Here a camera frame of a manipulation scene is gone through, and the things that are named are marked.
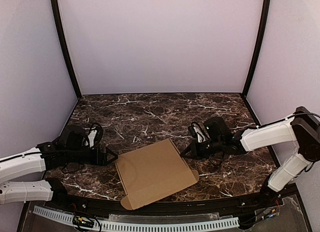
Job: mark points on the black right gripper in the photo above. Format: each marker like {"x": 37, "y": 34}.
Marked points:
{"x": 196, "y": 149}

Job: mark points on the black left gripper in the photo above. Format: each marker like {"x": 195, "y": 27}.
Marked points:
{"x": 100, "y": 155}

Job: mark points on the brown cardboard box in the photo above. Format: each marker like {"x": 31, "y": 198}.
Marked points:
{"x": 152, "y": 173}

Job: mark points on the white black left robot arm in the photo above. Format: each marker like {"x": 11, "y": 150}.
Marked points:
{"x": 74, "y": 145}

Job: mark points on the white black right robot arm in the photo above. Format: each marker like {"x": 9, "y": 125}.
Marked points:
{"x": 300, "y": 128}

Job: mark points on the small green circuit board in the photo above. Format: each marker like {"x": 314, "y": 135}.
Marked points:
{"x": 82, "y": 221}

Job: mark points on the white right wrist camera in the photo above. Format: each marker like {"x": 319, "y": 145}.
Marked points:
{"x": 197, "y": 133}

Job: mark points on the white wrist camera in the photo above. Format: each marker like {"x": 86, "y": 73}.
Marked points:
{"x": 93, "y": 137}
{"x": 197, "y": 133}

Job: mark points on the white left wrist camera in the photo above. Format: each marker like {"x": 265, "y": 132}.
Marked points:
{"x": 93, "y": 137}

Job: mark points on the black front table rail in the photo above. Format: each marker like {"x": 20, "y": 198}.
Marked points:
{"x": 245, "y": 205}

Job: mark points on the white slotted cable duct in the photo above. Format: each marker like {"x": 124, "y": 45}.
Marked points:
{"x": 127, "y": 223}

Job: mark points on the black left frame post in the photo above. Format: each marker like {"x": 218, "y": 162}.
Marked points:
{"x": 64, "y": 47}

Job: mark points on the black frame post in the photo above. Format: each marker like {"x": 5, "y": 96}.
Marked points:
{"x": 64, "y": 47}
{"x": 257, "y": 47}

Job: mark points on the black right frame post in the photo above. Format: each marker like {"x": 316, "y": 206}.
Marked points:
{"x": 257, "y": 47}

